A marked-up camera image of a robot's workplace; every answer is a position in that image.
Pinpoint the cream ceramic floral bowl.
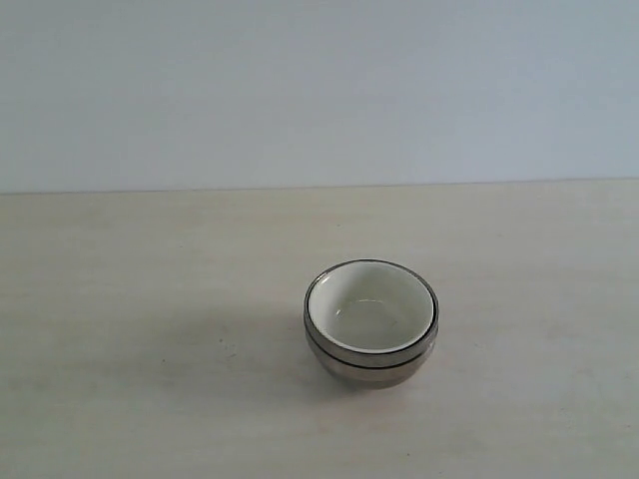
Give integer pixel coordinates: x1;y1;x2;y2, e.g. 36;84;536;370
306;262;434;349

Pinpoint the dimpled stainless steel bowl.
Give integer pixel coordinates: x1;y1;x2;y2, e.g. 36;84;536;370
309;341;435;389

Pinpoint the smooth stainless steel bowl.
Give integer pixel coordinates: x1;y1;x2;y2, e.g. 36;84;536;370
302;258;442;364

